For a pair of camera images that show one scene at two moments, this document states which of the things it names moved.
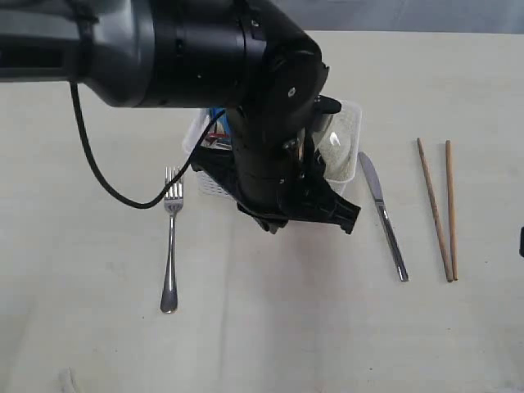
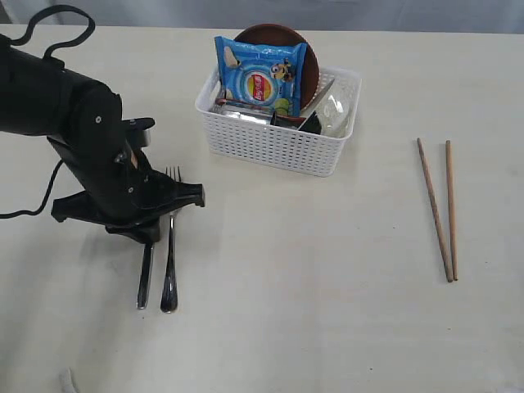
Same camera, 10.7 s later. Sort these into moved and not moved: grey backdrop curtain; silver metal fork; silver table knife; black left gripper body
Moved: silver table knife; black left gripper body
Not moved: silver metal fork; grey backdrop curtain
